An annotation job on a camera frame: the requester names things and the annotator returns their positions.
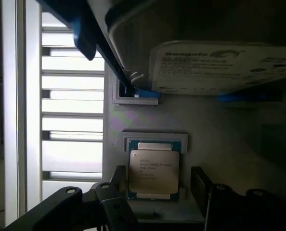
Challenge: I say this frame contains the blue disk mounting bracket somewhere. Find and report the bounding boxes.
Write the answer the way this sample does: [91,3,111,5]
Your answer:
[70,14,97,61]

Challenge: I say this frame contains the Seagate hard disk drive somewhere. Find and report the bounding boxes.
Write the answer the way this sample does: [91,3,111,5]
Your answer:
[104,0,286,96]

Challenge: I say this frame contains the grey 3D-printed parts rack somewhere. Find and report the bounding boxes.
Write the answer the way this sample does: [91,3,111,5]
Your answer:
[102,61,286,224]

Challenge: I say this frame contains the white slotted rack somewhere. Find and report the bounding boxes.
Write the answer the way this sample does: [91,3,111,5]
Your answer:
[0,0,105,231]

